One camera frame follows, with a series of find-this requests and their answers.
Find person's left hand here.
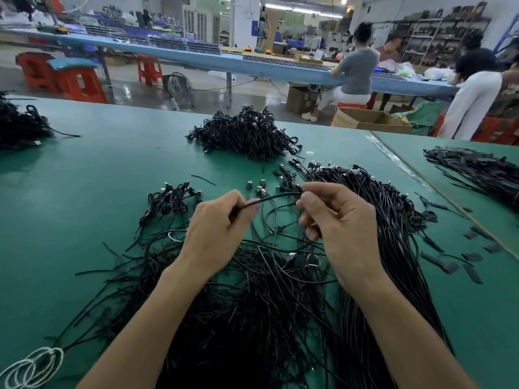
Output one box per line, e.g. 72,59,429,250
174,190,259,280

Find person's right hand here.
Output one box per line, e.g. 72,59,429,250
296,182,386,292

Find single black cable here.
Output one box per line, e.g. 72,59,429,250
229,190,303,224
150,189,170,225
181,184,198,217
190,189,205,222
136,198,159,233
170,184,189,217
161,182,179,219

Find bundle of long black cables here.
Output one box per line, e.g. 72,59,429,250
276,162,455,389

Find pile of black cables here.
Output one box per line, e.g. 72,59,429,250
49,178,350,389

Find heap of black cables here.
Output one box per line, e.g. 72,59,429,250
0,93,81,149
187,105,303,163

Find spread of straight black cables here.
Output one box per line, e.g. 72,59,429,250
423,145,519,211

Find person's left forearm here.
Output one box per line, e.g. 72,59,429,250
77,263,216,389

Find person's right forearm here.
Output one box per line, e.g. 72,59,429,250
352,271,478,389

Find open cardboard box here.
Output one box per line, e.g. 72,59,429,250
331,108,413,135

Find scattered dark tie pieces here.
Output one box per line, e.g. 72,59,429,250
415,192,504,284

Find green bag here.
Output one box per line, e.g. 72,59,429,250
397,101,447,136

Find small cardboard box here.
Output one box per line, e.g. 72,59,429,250
286,85,320,115

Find grey floor fan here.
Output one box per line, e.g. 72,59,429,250
164,72,194,110

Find long blue workbench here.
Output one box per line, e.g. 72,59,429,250
24,30,459,98

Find red plastic stool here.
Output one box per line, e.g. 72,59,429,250
136,55,163,86
16,51,58,92
473,116,519,145

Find pile of white bags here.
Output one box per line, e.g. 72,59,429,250
396,62,457,83

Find red stool with blue seat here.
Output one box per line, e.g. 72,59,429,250
49,59,108,104

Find white pillar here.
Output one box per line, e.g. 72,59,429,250
231,0,261,49

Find metal storage shelf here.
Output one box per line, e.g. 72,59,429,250
397,2,491,68

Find blue metal rack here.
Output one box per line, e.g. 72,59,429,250
493,12,519,53

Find bunch of white wire rings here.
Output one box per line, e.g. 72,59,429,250
0,346,64,389

